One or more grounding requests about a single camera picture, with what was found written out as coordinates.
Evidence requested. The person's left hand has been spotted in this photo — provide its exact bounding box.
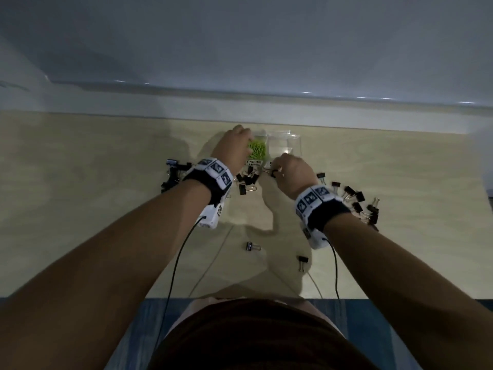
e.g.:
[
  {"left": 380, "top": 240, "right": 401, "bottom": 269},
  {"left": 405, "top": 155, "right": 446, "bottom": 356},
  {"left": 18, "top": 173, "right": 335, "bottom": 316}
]
[{"left": 212, "top": 125, "right": 253, "bottom": 173}]

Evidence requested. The row of black binder clips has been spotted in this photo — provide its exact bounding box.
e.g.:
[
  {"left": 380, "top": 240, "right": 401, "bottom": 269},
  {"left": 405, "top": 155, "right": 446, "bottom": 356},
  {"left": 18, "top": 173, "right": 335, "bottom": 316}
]
[{"left": 316, "top": 172, "right": 381, "bottom": 232}]

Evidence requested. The pile of green paper clips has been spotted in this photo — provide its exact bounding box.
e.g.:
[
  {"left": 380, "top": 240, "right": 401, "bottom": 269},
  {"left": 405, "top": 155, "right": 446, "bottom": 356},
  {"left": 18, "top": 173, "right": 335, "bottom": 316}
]
[{"left": 248, "top": 139, "right": 267, "bottom": 161}]

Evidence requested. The cluster of black binder clips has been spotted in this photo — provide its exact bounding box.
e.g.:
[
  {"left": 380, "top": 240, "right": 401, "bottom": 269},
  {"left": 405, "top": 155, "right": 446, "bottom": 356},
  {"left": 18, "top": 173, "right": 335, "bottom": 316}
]
[
  {"left": 160, "top": 159, "right": 193, "bottom": 194},
  {"left": 233, "top": 165, "right": 262, "bottom": 197}
]

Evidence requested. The thin black cable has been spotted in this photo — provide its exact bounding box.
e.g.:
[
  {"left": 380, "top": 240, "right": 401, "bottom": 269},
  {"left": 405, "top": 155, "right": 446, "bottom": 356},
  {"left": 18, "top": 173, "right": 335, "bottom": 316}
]
[
  {"left": 323, "top": 236, "right": 342, "bottom": 302},
  {"left": 153, "top": 216, "right": 208, "bottom": 355}
]

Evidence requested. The black white wrist camera band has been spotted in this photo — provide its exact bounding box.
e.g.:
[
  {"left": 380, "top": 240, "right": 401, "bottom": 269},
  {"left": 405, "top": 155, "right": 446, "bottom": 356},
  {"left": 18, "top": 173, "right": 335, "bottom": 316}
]
[
  {"left": 183, "top": 158, "right": 235, "bottom": 230},
  {"left": 294, "top": 184, "right": 353, "bottom": 251}
]

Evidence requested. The empty clear plastic box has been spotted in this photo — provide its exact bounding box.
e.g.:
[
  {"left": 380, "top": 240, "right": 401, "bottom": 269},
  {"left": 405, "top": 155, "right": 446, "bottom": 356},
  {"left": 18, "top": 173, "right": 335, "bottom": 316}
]
[{"left": 266, "top": 129, "right": 303, "bottom": 163}]

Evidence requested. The person's brown shirt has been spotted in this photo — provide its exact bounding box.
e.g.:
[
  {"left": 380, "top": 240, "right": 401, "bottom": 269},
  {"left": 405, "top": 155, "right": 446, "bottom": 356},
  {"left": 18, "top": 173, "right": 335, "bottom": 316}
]
[{"left": 148, "top": 298, "right": 381, "bottom": 370}]

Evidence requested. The person's left forearm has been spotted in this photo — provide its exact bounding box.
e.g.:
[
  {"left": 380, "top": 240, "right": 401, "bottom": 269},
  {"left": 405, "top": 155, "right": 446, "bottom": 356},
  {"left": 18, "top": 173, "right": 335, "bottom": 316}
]
[{"left": 0, "top": 180, "right": 213, "bottom": 370}]

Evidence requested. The person's right forearm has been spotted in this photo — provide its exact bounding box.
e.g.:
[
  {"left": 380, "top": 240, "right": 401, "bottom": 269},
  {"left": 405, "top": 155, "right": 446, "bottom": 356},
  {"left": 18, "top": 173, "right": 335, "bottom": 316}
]
[{"left": 323, "top": 212, "right": 493, "bottom": 370}]

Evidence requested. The person's right hand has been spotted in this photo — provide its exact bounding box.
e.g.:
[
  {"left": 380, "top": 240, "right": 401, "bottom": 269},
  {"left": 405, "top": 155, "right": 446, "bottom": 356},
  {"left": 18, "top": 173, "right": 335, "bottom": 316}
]
[{"left": 270, "top": 153, "right": 319, "bottom": 201}]

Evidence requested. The clear plastic paper clip box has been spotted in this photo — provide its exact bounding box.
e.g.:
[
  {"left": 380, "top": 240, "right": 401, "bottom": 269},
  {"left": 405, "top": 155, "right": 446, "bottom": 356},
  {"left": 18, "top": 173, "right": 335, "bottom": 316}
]
[{"left": 245, "top": 130, "right": 271, "bottom": 167}]

